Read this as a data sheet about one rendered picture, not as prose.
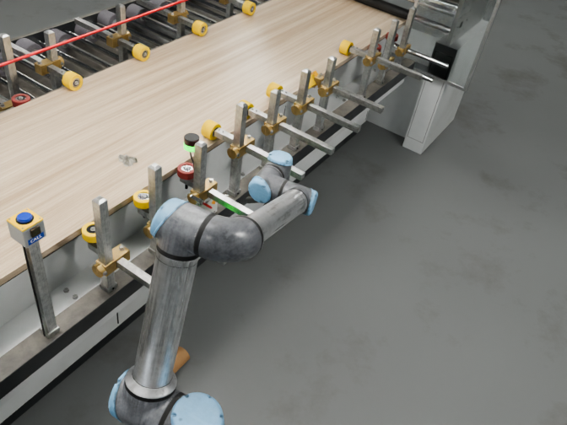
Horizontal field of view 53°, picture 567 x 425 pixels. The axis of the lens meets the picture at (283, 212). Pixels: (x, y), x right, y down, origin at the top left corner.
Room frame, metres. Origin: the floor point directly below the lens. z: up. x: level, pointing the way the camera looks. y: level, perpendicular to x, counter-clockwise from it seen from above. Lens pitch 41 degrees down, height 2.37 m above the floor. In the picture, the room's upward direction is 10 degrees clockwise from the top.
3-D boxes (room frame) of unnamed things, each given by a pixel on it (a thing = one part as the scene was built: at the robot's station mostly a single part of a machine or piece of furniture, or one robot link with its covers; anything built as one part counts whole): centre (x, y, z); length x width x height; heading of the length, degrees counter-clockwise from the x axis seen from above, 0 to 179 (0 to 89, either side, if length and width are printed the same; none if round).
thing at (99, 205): (1.34, 0.59, 0.90); 0.03 x 0.03 x 0.48; 62
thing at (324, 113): (2.45, -0.07, 0.95); 0.50 x 0.04 x 0.04; 62
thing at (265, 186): (1.55, 0.07, 1.14); 0.12 x 0.12 x 0.09; 72
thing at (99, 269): (1.36, 0.58, 0.82); 0.13 x 0.06 x 0.05; 152
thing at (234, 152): (2.02, 0.23, 0.95); 0.13 x 0.06 x 0.05; 152
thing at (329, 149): (2.23, 0.05, 0.95); 0.50 x 0.04 x 0.04; 62
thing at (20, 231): (1.11, 0.71, 1.18); 0.07 x 0.07 x 0.08; 62
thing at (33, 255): (1.11, 0.71, 0.93); 0.05 x 0.04 x 0.45; 152
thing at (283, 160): (1.66, 0.05, 1.13); 0.10 x 0.09 x 0.12; 162
